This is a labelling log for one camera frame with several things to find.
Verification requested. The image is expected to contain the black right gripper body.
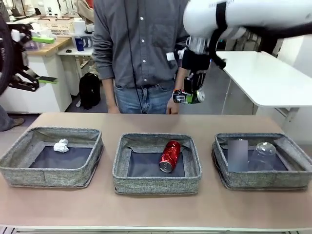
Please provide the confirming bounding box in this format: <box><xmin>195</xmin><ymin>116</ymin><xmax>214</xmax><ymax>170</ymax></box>
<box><xmin>181</xmin><ymin>50</ymin><xmax>210</xmax><ymax>73</ymax></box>

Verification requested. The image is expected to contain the blue drink bottle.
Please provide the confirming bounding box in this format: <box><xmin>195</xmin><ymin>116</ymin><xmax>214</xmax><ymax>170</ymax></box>
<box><xmin>74</xmin><ymin>35</ymin><xmax>85</xmax><ymax>51</ymax></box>

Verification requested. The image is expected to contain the black soda can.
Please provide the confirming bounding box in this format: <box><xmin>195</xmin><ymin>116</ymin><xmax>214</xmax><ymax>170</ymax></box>
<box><xmin>172</xmin><ymin>88</ymin><xmax>205</xmax><ymax>105</ymax></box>

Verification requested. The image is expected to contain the person's left hand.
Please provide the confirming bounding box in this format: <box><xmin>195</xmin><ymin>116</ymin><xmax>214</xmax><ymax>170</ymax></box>
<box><xmin>166</xmin><ymin>97</ymin><xmax>181</xmax><ymax>115</ymax></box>

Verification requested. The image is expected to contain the wooden top white desk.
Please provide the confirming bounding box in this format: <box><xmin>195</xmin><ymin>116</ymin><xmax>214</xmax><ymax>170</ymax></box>
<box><xmin>4</xmin><ymin>36</ymin><xmax>73</xmax><ymax>114</ymax></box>

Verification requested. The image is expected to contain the person's left forearm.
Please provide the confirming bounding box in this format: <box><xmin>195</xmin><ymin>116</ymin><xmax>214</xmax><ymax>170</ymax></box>
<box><xmin>172</xmin><ymin>67</ymin><xmax>188</xmax><ymax>98</ymax></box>

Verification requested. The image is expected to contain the white side table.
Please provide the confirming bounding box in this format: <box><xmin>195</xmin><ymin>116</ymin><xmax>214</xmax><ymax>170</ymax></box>
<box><xmin>57</xmin><ymin>45</ymin><xmax>96</xmax><ymax>74</ymax></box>

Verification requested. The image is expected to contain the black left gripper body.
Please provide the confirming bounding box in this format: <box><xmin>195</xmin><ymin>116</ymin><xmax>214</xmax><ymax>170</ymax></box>
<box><xmin>9</xmin><ymin>42</ymin><xmax>29</xmax><ymax>76</ymax></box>

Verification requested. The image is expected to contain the thin black cord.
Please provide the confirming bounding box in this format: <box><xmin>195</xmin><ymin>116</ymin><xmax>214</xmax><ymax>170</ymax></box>
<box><xmin>125</xmin><ymin>0</ymin><xmax>143</xmax><ymax>114</ymax></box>

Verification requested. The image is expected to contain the person in grey shirt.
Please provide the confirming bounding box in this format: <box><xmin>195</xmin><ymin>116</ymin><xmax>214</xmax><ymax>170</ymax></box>
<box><xmin>92</xmin><ymin>0</ymin><xmax>189</xmax><ymax>114</ymax></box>

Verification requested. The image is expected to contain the black backpack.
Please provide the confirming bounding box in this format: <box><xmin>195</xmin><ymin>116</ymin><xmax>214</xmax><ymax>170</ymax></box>
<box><xmin>79</xmin><ymin>72</ymin><xmax>101</xmax><ymax>110</ymax></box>

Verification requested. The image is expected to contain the grey fabric basket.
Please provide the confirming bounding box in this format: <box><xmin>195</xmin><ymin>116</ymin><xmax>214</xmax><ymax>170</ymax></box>
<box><xmin>0</xmin><ymin>126</ymin><xmax>105</xmax><ymax>188</ymax></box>
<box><xmin>212</xmin><ymin>132</ymin><xmax>312</xmax><ymax>191</ymax></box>
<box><xmin>112</xmin><ymin>133</ymin><xmax>203</xmax><ymax>195</ymax></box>

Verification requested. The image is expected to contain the clear plastic cup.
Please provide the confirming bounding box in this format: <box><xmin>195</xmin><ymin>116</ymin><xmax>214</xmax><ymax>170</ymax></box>
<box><xmin>247</xmin><ymin>142</ymin><xmax>277</xmax><ymax>172</ymax></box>

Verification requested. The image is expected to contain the white paper ball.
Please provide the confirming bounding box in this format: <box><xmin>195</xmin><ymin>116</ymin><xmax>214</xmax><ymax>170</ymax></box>
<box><xmin>53</xmin><ymin>138</ymin><xmax>70</xmax><ymax>154</ymax></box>

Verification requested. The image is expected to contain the crushed red soda can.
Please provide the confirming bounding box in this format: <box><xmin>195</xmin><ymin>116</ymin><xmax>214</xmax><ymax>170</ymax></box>
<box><xmin>158</xmin><ymin>140</ymin><xmax>182</xmax><ymax>173</ymax></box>

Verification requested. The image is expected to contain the white slatted crate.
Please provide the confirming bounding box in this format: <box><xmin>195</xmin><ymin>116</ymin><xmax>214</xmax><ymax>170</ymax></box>
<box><xmin>38</xmin><ymin>16</ymin><xmax>75</xmax><ymax>37</ymax></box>

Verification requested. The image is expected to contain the person's right forearm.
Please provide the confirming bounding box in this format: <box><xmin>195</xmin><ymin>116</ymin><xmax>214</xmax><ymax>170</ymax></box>
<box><xmin>101</xmin><ymin>78</ymin><xmax>120</xmax><ymax>114</ymax></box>

